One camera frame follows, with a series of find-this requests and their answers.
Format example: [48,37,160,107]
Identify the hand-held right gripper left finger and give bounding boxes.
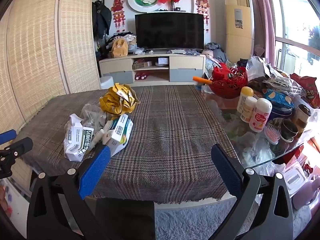
[26,144,111,240]

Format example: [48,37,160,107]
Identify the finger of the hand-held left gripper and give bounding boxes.
[0,137,34,179]
[0,129,17,145]

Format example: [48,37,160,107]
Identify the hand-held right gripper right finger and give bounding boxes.
[211,144,294,240]

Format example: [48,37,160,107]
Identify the white green medicine packet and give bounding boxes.
[64,114,95,162]

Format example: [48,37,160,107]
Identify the white barcode carton box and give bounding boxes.
[104,114,134,158]

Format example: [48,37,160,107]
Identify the black trash bin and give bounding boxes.
[95,197,155,240]

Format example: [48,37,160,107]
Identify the yellow wrapper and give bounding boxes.
[99,83,140,117]

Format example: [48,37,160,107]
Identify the crumpled clear plastic bag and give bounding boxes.
[240,132,275,167]

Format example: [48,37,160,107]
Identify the clear plastic packaging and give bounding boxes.
[80,102,110,130]

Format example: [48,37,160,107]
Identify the pink hairbrush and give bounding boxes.
[264,124,280,145]

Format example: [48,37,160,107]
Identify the grey shaggy rug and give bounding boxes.
[154,197,313,240]

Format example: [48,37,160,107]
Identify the pink label white bottle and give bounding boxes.
[249,98,272,133]

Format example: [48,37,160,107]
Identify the small white bottle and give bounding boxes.
[240,96,258,123]

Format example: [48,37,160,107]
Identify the pink plastic container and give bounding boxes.
[282,152,320,210]

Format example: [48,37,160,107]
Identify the dark ceramic cup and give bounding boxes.
[279,118,299,143]

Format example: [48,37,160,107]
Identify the brown plaid tablecloth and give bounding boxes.
[21,85,240,204]

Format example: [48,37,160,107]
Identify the yellow lid white bottle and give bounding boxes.
[236,86,254,114]

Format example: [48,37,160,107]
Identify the blue round tin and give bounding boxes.
[269,102,294,121]

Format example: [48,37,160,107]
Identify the red openwork basket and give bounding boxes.
[208,62,249,98]

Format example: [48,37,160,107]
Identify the white stool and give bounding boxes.
[100,76,120,89]

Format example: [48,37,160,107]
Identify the blue snack bag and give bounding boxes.
[264,88,295,110]

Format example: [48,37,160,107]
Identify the bamboo folding screen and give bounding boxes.
[0,0,102,140]

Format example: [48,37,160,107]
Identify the brown paper cup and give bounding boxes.
[294,104,312,130]

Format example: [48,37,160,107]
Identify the orange stick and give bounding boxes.
[192,76,212,85]

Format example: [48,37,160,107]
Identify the beige grey television stand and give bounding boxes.
[99,53,207,85]

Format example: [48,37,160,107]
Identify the pile of clothes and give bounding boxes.
[202,42,228,73]

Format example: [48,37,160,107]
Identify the red snack bag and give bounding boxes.
[290,73,320,109]

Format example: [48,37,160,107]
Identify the brown plush toy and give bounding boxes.
[111,38,128,58]

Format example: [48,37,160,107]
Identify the cream standing air conditioner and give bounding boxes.
[224,0,255,63]

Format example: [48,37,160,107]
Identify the black jackets on rack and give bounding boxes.
[92,0,112,53]

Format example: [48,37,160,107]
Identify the black flat television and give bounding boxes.
[135,12,205,51]

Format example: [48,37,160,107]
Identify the pink curtain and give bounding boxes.
[250,0,277,68]

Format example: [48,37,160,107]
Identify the window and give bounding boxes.
[265,0,320,78]

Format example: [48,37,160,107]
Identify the red hanging decoration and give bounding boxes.
[111,0,128,33]
[194,0,210,32]

